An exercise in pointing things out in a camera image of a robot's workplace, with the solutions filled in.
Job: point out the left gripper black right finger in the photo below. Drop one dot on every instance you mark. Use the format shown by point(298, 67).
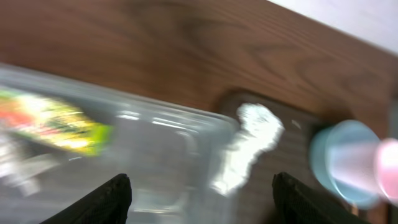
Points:
point(296, 203)

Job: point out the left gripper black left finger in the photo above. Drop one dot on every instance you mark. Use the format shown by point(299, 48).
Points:
point(107, 204)

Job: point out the white tissue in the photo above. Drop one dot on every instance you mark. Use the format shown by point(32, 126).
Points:
point(260, 132)

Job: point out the green snack wrapper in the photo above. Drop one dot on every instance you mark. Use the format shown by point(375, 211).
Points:
point(52, 121)

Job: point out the brown serving tray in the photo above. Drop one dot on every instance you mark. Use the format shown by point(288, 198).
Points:
point(256, 203)

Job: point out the light blue bowl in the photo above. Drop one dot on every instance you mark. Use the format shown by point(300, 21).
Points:
point(348, 131)

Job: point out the clear plastic bin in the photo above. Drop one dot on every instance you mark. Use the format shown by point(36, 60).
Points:
point(170, 153)

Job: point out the pink cup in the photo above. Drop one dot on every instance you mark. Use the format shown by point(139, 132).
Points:
point(388, 168)

